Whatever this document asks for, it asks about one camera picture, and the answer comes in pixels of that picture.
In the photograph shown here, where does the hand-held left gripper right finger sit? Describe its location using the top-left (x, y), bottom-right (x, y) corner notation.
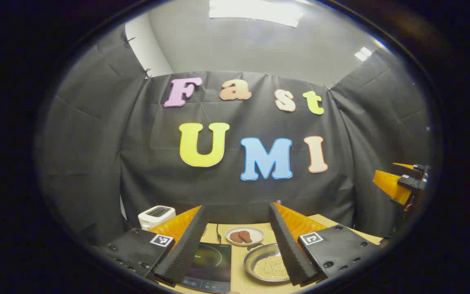
top-left (268, 202), bottom-right (382, 286)

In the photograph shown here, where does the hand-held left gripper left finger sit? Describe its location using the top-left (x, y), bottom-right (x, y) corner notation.
top-left (102, 205), bottom-right (209, 286)

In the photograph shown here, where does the pile of soybeans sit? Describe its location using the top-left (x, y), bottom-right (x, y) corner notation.
top-left (253, 255), bottom-right (290, 281)

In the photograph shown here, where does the black induction cooktop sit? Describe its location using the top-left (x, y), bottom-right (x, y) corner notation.
top-left (177, 242), bottom-right (232, 294)

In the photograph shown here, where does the steel pot with black handle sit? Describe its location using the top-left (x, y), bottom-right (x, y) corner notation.
top-left (244, 243), bottom-right (297, 283)

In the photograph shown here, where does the white round plate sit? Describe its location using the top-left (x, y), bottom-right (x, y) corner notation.
top-left (225, 227), bottom-right (265, 247)

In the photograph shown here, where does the white toaster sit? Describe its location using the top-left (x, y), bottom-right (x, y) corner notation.
top-left (138, 205), bottom-right (176, 230)

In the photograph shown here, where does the large ceiling light panel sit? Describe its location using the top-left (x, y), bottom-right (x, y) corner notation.
top-left (209, 0), bottom-right (304, 28)

